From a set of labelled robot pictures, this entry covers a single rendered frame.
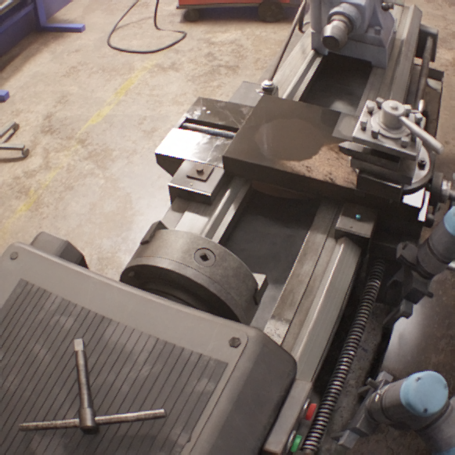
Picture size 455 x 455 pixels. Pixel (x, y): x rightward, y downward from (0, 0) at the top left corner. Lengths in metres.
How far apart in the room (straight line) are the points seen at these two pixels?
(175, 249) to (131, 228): 1.74
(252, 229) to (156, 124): 1.71
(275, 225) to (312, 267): 0.28
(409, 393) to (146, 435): 0.51
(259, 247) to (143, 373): 0.97
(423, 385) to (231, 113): 1.14
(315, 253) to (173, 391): 0.85
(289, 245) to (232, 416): 1.00
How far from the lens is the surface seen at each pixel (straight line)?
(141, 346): 0.73
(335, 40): 1.80
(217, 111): 1.83
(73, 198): 2.96
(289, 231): 1.67
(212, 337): 0.73
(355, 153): 1.37
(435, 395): 1.02
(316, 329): 1.32
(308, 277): 1.42
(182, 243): 0.99
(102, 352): 0.74
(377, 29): 2.12
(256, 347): 0.73
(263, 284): 1.05
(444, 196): 1.62
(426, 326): 2.40
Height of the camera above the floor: 1.96
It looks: 46 degrees down
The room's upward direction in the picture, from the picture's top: 4 degrees counter-clockwise
